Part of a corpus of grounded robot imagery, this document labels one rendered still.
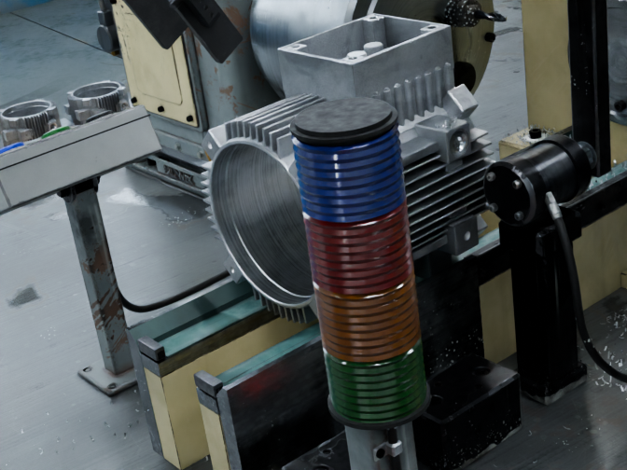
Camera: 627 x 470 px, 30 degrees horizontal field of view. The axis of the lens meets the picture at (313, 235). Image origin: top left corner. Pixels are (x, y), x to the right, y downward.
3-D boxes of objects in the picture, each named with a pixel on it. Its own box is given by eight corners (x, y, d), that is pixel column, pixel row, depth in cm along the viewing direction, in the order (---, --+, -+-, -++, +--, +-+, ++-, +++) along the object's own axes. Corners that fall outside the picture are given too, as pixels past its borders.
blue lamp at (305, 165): (358, 172, 70) (349, 102, 69) (428, 195, 66) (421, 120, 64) (280, 207, 67) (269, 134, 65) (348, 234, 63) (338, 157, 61)
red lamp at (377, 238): (367, 239, 72) (358, 172, 70) (435, 266, 68) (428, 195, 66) (291, 276, 69) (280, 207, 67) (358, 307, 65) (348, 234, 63)
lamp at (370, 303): (374, 303, 74) (367, 239, 72) (441, 333, 70) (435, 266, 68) (301, 341, 71) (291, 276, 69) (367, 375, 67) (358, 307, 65)
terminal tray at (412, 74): (380, 84, 114) (371, 12, 111) (460, 102, 107) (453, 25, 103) (285, 123, 108) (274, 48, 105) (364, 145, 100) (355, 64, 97)
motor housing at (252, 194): (368, 215, 124) (346, 42, 116) (506, 263, 110) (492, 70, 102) (217, 290, 113) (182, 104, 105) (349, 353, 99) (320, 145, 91)
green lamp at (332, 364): (382, 363, 76) (374, 303, 74) (448, 395, 72) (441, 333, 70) (312, 404, 73) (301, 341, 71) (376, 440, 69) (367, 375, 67)
